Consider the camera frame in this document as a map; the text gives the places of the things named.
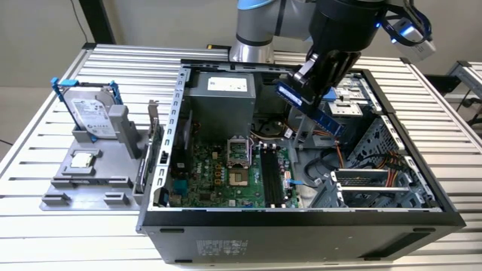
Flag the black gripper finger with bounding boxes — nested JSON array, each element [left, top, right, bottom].
[[319, 50, 362, 107], [288, 49, 332, 107]]

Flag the black RAM slot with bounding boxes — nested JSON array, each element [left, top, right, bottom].
[[264, 143, 277, 209], [268, 143, 281, 209], [260, 143, 272, 209], [273, 143, 285, 209]]

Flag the grey metal drive cage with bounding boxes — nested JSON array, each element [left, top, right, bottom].
[[287, 72, 379, 149]]

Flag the round chassis speaker disc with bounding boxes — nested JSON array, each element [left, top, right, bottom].
[[259, 120, 287, 138]]

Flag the grey power supply unit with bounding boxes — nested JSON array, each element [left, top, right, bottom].
[[184, 72, 257, 143]]

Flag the metal socket cover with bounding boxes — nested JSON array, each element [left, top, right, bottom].
[[227, 137, 252, 167]]

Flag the neighbouring metal table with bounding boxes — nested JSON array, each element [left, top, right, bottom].
[[443, 59, 482, 99]]

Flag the CPU socket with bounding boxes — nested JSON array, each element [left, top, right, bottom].
[[228, 168, 249, 187]]

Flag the metal disk bay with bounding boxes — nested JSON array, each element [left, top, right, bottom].
[[311, 168, 432, 209]]

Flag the green motherboard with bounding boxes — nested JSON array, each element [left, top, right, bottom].
[[167, 141, 301, 209]]

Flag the blue port block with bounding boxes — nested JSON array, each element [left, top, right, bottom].
[[172, 180, 189, 196]]

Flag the graphics card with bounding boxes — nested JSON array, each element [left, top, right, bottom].
[[133, 99, 163, 196]]

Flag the black PC case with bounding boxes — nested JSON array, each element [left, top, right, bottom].
[[135, 58, 467, 265]]

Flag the hard disk in blue carrier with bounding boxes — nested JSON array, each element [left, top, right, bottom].
[[49, 77, 124, 141]]

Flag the grey parts rack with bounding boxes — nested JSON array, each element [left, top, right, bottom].
[[38, 106, 167, 212]]

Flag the silver CPU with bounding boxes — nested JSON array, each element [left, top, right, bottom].
[[70, 153, 94, 169]]

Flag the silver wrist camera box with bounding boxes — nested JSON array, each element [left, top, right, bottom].
[[390, 16, 438, 62]]

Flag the black camera cable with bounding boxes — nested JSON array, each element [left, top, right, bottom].
[[379, 0, 436, 47]]

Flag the power supply wire bundle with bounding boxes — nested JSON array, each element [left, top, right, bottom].
[[249, 130, 287, 141]]

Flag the orange wire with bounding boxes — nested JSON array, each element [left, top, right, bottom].
[[323, 128, 346, 170]]

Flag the black looped cable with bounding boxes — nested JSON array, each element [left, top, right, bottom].
[[303, 154, 342, 187]]

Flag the black hanging cables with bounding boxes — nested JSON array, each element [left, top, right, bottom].
[[455, 94, 482, 126]]

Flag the coloured wire bundle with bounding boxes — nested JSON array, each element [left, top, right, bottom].
[[375, 151, 407, 189]]

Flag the black upright frame post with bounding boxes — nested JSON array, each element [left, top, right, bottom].
[[77, 0, 116, 46]]

